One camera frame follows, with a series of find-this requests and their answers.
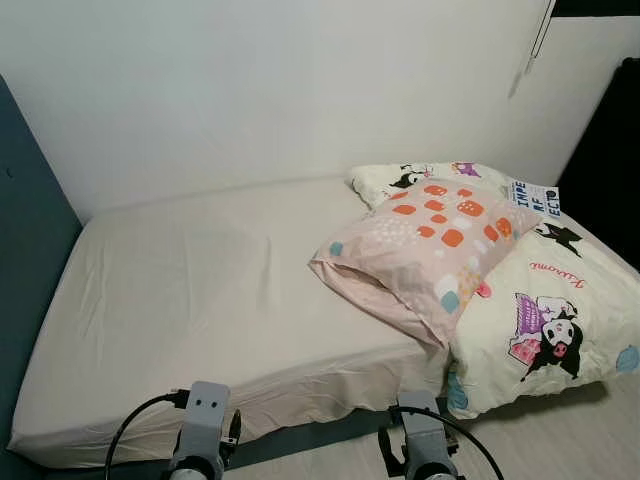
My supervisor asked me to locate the bed with white sheet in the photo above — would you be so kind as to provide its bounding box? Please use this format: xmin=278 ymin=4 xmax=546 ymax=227
xmin=8 ymin=175 xmax=640 ymax=469

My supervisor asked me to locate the pink orange-patterned pillow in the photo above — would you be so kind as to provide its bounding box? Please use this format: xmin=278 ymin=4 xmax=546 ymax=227
xmin=308 ymin=178 xmax=544 ymax=349

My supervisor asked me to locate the cream cartoon-print comforter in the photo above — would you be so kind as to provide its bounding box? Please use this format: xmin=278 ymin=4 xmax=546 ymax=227
xmin=348 ymin=160 xmax=640 ymax=419

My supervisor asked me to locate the blue upholstered headboard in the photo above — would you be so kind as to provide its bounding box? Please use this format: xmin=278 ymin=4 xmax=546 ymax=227
xmin=0 ymin=75 xmax=83 ymax=480

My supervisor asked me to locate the white book blue lettering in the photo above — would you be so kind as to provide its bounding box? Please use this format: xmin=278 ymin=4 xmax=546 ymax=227
xmin=508 ymin=180 xmax=561 ymax=216

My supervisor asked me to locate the black wardrobe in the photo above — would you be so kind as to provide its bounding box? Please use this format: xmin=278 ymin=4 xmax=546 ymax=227
xmin=555 ymin=58 xmax=640 ymax=271

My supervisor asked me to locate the thin grey hanging rod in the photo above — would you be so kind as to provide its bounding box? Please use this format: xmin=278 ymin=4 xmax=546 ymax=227
xmin=527 ymin=0 xmax=558 ymax=66

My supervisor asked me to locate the dark window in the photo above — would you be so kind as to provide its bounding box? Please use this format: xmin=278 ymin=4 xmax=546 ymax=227
xmin=553 ymin=0 xmax=640 ymax=18

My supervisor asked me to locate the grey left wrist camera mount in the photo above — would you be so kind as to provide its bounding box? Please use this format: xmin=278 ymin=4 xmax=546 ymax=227
xmin=180 ymin=381 xmax=231 ymax=466

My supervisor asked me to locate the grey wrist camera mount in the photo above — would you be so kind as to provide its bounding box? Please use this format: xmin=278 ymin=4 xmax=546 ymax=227
xmin=398 ymin=392 xmax=453 ymax=471
xmin=180 ymin=381 xmax=231 ymax=466

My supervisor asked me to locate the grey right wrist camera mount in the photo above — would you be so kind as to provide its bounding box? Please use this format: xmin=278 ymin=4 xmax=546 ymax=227
xmin=398 ymin=392 xmax=453 ymax=471

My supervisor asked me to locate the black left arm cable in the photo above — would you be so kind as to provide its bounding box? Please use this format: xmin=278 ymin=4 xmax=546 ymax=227
xmin=103 ymin=390 xmax=191 ymax=480

